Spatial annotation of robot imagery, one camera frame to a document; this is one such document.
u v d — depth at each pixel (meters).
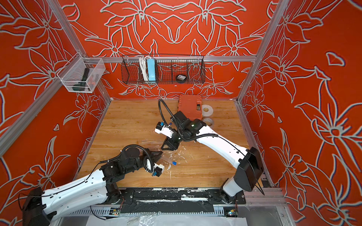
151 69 0.89
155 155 0.70
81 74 0.91
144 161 0.63
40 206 0.41
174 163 0.68
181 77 0.96
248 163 0.41
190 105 1.09
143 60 0.87
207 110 1.10
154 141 0.96
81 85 0.79
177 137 0.63
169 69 0.98
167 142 0.62
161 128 0.64
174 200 0.73
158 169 0.62
